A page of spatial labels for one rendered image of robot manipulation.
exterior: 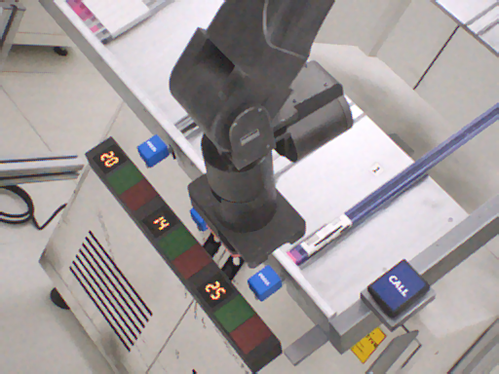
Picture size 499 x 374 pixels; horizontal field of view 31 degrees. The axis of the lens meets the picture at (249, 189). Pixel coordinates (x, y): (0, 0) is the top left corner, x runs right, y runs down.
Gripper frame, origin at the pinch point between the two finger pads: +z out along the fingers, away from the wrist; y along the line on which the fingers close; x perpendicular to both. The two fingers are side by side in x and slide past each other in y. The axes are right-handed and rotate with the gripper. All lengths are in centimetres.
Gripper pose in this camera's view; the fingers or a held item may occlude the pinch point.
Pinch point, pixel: (252, 248)
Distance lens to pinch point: 89.7
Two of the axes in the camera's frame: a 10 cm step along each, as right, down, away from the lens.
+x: -8.0, 5.4, -2.5
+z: 0.7, 5.0, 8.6
